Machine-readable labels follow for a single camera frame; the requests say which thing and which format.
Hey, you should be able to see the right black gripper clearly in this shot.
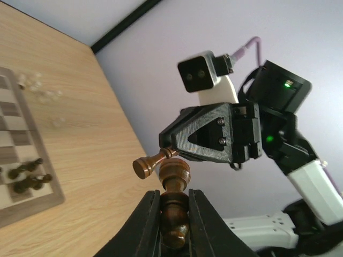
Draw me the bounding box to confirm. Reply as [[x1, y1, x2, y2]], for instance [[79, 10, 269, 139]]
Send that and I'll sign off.
[[159, 102, 263, 164]]

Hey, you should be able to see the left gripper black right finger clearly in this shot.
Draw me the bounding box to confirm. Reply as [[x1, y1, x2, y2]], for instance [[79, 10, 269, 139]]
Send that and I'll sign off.
[[189, 189, 257, 257]]

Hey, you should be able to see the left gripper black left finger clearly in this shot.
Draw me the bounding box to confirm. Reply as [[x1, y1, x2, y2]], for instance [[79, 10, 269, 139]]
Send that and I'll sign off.
[[95, 190, 161, 257]]

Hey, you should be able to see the dark chess piece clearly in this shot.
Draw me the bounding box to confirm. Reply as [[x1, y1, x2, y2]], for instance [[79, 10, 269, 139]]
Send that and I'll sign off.
[[132, 148, 179, 179], [13, 174, 53, 194], [8, 158, 43, 179], [159, 158, 191, 249]]

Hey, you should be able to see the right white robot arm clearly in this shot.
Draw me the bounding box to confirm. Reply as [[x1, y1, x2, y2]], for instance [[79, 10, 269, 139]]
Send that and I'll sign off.
[[159, 61, 342, 256]]

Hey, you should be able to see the wooden chessboard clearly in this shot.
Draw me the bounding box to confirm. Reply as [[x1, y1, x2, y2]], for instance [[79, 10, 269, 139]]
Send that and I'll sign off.
[[1, 67, 65, 227]]

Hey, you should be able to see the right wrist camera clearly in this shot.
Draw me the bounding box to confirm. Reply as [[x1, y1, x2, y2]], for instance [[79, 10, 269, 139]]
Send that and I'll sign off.
[[177, 51, 238, 105]]

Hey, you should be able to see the black aluminium frame rail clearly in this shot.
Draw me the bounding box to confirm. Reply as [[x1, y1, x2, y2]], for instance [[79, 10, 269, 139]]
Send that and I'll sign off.
[[91, 0, 162, 55]]

